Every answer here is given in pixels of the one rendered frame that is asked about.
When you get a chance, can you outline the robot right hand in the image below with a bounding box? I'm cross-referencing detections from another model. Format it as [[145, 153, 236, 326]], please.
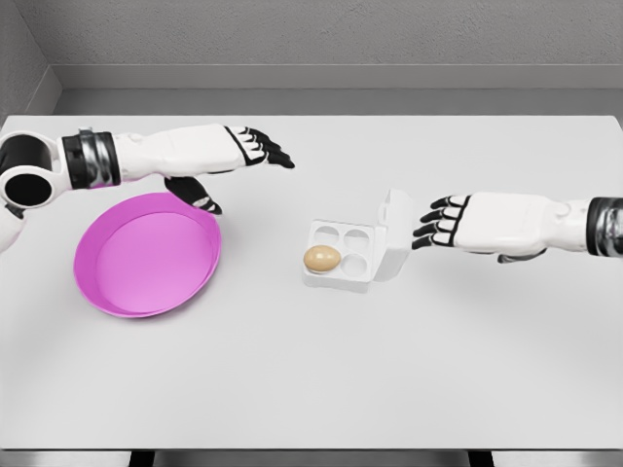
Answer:
[[411, 192, 556, 266]]

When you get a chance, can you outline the white egg box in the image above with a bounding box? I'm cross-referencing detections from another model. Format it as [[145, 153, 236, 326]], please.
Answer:
[[301, 188, 415, 296]]

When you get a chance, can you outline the tan egg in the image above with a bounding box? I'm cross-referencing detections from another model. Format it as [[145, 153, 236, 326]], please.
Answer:
[[303, 244, 342, 273]]

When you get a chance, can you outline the pink round plate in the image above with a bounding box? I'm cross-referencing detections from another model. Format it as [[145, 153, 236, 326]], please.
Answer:
[[73, 192, 223, 319]]

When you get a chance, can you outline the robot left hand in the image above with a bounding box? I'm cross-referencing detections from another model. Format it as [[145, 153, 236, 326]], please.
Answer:
[[154, 124, 296, 216]]

